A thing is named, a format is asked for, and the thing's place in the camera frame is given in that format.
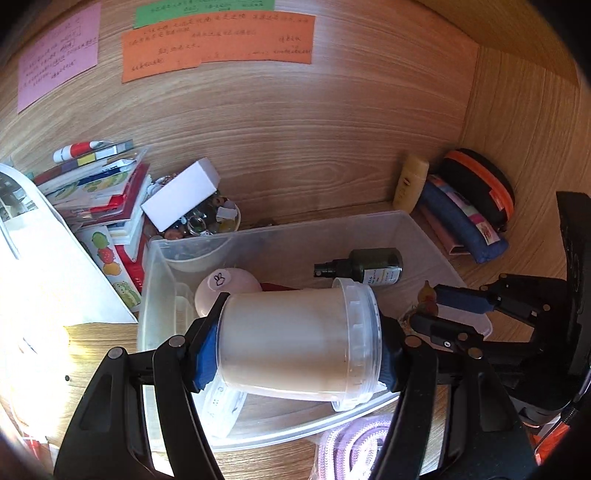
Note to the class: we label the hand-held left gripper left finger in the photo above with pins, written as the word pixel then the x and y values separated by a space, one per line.
pixel 205 357

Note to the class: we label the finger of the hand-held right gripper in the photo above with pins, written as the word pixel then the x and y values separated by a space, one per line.
pixel 461 301
pixel 436 326

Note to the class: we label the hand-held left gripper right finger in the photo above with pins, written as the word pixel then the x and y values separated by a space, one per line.
pixel 390 369

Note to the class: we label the small yellow charm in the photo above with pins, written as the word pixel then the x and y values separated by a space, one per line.
pixel 427 297

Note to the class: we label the pink round jar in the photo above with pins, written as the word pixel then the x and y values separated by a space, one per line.
pixel 240 284

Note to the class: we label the translucent lidded plastic cup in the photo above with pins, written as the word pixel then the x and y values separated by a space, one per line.
pixel 286 341

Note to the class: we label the dark glass spray bottle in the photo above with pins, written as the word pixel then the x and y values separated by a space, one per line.
pixel 374 265

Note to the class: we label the clear plastic storage box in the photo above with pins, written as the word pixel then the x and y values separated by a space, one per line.
pixel 277 230

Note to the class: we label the wooden desktop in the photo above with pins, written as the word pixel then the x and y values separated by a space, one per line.
pixel 106 337

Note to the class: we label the clear round plastic container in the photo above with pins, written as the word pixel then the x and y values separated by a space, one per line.
pixel 221 410

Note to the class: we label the pink wallet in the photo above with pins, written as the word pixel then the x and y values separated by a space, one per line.
pixel 445 234

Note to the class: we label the navy zip pouch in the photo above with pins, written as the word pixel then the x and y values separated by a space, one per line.
pixel 457 217

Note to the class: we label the person's orange garment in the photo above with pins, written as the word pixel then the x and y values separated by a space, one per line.
pixel 549 447

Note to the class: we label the black and orange round case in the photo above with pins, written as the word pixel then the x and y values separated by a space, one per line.
pixel 480 180

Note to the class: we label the yellow tube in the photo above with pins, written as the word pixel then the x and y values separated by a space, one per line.
pixel 408 184

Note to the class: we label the bowl of trinkets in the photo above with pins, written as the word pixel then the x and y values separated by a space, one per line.
pixel 203 221

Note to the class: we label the fruit sticker sheet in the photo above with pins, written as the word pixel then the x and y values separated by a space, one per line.
pixel 108 258

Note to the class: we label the small white box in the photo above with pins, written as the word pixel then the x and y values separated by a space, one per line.
pixel 180 194

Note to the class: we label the white paper bag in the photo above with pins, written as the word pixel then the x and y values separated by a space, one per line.
pixel 51 267

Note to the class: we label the stack of sticker books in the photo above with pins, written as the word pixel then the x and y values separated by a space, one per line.
pixel 115 194

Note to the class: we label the red white tube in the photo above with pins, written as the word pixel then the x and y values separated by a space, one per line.
pixel 87 150

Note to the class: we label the orange paper note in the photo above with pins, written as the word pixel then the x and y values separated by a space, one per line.
pixel 207 46

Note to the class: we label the pink paper note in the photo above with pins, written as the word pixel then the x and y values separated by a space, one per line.
pixel 60 60

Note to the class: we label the green paper note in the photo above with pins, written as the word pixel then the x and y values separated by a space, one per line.
pixel 203 11

